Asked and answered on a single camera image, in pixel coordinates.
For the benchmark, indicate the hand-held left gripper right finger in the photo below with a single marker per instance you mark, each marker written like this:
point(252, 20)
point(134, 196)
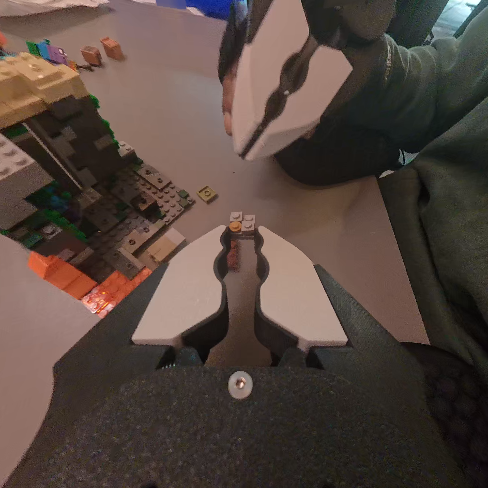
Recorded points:
point(301, 301)

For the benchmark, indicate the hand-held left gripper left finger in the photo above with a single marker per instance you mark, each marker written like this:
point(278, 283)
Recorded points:
point(179, 297)

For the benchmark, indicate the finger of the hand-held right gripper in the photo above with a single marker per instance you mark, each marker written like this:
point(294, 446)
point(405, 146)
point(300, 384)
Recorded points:
point(312, 99)
point(263, 57)

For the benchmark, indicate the orange round toy stud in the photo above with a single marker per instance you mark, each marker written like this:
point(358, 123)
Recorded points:
point(235, 227)

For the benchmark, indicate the grey square toy brick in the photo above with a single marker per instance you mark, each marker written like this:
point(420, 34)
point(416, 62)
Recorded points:
point(247, 221)

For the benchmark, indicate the olive square toy tile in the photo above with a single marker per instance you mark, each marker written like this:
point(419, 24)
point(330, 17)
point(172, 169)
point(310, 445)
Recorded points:
point(207, 194)

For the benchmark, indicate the toy brick building model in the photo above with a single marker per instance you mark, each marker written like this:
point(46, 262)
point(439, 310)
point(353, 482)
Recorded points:
point(57, 152)

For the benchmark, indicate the grey desk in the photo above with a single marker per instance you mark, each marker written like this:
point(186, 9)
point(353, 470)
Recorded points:
point(171, 114)

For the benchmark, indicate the person's right hand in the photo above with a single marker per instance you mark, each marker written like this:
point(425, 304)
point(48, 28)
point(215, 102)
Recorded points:
point(228, 106)

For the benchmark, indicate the blue plastic bin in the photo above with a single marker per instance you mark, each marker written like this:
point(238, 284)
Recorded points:
point(209, 5)

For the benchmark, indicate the tan white toy brick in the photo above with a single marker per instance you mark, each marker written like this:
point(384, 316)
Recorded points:
point(167, 244)

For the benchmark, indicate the black wrist rest pad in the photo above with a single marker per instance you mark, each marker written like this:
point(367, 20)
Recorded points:
point(335, 164)

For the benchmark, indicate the orange brown toy block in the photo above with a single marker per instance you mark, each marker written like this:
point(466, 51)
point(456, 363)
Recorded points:
point(112, 47)

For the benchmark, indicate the dark brown toy block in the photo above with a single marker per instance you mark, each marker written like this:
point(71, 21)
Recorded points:
point(91, 56)

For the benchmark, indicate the small orange toy torch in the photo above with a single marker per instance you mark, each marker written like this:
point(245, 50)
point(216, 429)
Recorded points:
point(84, 68)

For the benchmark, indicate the purple toy pieces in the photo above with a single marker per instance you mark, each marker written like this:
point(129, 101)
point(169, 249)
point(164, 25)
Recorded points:
point(53, 53)

